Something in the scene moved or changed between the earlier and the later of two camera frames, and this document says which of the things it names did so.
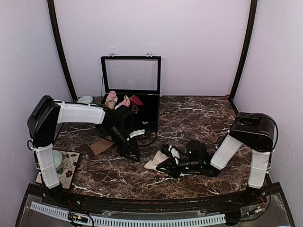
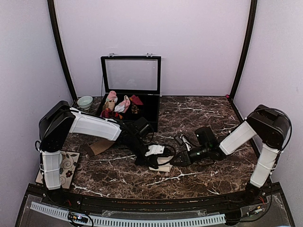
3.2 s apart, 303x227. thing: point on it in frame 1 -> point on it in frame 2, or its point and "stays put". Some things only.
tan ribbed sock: [102, 144] stays put
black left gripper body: [122, 149] -> [147, 161]
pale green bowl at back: [85, 99] stays put
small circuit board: [78, 217] stays put
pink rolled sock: [112, 96] stays put
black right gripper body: [194, 165] -> [190, 160]
